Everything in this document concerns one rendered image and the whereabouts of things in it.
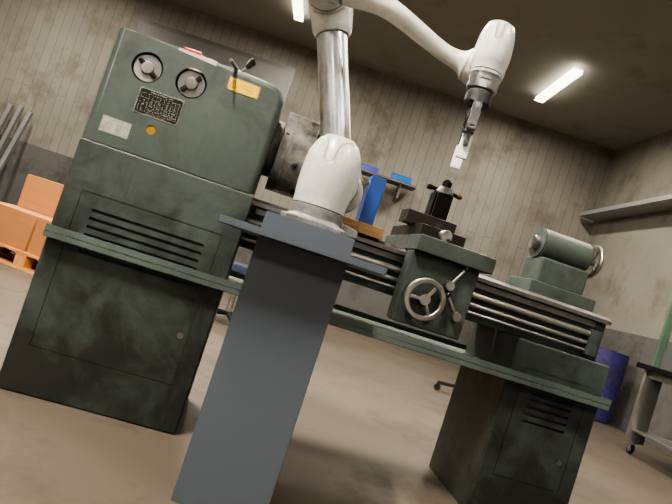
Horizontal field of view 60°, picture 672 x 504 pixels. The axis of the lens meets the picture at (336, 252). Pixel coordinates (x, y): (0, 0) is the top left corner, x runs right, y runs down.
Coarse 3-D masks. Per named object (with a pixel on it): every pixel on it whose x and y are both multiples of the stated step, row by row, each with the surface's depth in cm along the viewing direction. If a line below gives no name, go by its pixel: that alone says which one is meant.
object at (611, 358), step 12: (600, 348) 665; (600, 360) 663; (612, 360) 659; (624, 360) 663; (612, 372) 659; (624, 372) 668; (612, 384) 659; (612, 396) 661; (612, 408) 665; (600, 420) 658
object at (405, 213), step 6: (402, 210) 231; (408, 210) 223; (414, 210) 223; (402, 216) 228; (408, 216) 223; (414, 216) 223; (420, 216) 224; (426, 216) 224; (432, 216) 224; (402, 222) 232; (408, 222) 226; (414, 222) 223; (420, 222) 224; (426, 222) 224; (432, 222) 224; (438, 222) 225; (444, 222) 225; (444, 228) 225; (450, 228) 226
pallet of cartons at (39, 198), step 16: (32, 176) 470; (32, 192) 468; (48, 192) 466; (0, 208) 432; (16, 208) 437; (32, 208) 467; (48, 208) 465; (0, 224) 431; (16, 224) 428; (32, 224) 425; (0, 240) 429; (16, 240) 426; (32, 240) 424; (16, 256) 423; (32, 256) 420; (32, 272) 418
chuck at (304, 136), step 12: (300, 120) 218; (312, 120) 223; (300, 132) 215; (312, 132) 216; (300, 144) 213; (312, 144) 214; (288, 156) 213; (300, 156) 213; (288, 168) 214; (300, 168) 214; (288, 180) 217; (276, 192) 227; (288, 192) 223
